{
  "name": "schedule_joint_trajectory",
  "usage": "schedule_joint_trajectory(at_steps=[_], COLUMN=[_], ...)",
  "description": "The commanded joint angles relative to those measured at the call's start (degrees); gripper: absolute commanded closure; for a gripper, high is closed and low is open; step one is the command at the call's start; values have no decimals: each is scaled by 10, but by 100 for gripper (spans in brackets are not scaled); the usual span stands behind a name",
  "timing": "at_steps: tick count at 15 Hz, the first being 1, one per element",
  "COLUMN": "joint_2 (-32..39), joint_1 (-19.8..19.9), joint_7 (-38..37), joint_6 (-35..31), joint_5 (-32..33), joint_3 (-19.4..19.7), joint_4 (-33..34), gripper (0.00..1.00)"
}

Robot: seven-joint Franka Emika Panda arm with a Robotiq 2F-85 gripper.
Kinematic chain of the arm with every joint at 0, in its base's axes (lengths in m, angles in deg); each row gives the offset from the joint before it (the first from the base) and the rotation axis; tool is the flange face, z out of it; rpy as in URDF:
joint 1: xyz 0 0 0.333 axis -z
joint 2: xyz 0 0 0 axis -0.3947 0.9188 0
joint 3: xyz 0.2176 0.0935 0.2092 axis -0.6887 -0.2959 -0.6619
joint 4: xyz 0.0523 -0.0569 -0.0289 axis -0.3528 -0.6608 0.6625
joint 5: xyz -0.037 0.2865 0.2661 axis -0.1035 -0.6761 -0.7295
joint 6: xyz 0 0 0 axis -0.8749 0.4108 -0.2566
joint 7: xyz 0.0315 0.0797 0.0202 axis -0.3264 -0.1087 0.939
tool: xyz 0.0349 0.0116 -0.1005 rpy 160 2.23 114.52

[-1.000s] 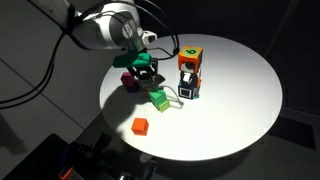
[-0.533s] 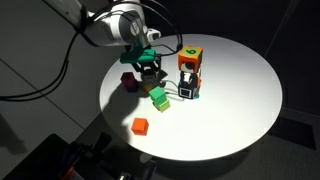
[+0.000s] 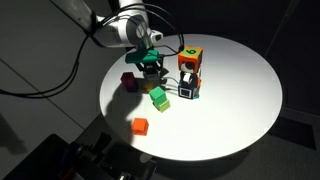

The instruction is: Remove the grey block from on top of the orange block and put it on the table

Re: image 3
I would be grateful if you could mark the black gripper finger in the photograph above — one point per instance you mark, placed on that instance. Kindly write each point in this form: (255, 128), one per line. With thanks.
(144, 74)
(161, 75)

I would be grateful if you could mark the black white middle cube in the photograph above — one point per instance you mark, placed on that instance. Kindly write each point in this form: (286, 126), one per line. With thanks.
(189, 78)

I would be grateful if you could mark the black white cube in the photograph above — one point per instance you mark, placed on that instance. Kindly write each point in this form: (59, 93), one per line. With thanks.
(189, 78)
(188, 92)

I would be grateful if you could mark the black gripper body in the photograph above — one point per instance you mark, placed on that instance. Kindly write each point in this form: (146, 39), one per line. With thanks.
(150, 66)

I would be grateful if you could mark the orange block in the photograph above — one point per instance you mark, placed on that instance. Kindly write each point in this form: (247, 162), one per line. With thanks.
(140, 126)

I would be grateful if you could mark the grey block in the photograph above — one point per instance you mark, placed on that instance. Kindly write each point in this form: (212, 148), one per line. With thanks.
(151, 74)

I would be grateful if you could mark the light green block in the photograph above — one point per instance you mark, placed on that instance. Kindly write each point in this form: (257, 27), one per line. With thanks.
(163, 107)

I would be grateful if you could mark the blue block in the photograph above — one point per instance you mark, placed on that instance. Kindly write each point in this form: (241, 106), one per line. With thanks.
(133, 88)

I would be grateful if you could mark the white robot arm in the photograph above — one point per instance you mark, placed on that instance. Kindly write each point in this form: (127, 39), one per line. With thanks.
(127, 26)

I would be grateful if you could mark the orange number cube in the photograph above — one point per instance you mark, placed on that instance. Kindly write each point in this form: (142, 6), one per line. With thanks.
(192, 55)

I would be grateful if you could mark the magenta block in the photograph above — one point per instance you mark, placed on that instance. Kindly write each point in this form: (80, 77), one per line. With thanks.
(128, 79)

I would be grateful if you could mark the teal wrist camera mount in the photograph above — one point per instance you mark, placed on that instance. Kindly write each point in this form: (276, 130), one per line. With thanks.
(142, 56)

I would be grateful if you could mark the yellow ball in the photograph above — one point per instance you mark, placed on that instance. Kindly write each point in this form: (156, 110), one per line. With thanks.
(148, 86)

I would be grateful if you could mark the dark green block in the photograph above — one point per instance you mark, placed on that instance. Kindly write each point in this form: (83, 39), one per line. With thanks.
(158, 95)

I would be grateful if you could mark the black white bottom cube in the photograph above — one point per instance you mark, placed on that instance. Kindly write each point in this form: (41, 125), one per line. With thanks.
(188, 92)

